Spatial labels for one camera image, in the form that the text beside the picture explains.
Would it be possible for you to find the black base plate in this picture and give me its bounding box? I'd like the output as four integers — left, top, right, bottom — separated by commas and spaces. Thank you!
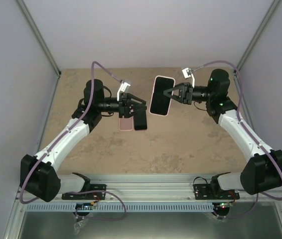
61, 183, 107, 201
193, 184, 240, 200

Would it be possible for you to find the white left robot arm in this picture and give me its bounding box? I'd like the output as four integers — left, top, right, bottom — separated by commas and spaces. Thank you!
19, 79, 147, 204

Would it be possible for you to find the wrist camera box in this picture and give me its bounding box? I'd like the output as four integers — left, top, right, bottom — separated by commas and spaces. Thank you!
117, 80, 131, 101
182, 67, 195, 87

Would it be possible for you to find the pink phone with ring holder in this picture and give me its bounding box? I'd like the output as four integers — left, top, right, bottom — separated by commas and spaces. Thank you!
149, 75, 176, 117

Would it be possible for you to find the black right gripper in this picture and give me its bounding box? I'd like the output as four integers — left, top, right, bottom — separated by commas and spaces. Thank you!
164, 82, 214, 105

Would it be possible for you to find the left aluminium corner post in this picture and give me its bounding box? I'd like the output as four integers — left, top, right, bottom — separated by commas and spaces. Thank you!
15, 0, 61, 77

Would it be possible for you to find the grey slotted cable duct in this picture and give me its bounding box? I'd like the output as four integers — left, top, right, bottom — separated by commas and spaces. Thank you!
26, 202, 232, 213

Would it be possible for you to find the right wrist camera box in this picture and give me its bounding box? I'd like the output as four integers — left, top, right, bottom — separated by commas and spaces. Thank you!
182, 67, 195, 87

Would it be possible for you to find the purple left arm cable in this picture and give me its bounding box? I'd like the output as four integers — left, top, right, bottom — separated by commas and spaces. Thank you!
18, 61, 127, 221

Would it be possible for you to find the aluminium corner post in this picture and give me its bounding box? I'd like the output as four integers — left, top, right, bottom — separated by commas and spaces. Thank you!
15, 0, 61, 77
237, 0, 282, 71

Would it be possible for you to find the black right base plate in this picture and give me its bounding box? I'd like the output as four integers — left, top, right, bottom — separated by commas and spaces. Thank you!
193, 184, 240, 200

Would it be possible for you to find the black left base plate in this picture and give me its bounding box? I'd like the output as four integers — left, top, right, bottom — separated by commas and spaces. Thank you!
61, 183, 107, 201

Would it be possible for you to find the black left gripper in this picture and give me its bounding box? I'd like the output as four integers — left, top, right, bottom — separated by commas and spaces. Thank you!
97, 93, 146, 119

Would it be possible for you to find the light pink phone case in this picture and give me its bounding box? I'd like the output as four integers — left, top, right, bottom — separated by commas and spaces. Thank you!
119, 117, 134, 131

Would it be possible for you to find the aluminium rail frame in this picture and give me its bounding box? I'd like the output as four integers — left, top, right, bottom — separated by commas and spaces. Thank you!
2, 74, 282, 239

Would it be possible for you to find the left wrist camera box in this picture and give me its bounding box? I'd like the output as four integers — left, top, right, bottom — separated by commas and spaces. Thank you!
117, 80, 131, 101

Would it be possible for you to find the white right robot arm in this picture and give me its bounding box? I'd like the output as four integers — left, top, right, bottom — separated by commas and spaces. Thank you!
163, 69, 282, 200

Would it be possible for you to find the purple phone black screen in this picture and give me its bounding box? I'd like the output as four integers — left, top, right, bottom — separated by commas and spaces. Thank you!
134, 111, 147, 131

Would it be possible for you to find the right aluminium corner post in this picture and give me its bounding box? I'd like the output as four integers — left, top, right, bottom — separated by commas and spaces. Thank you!
237, 0, 282, 71

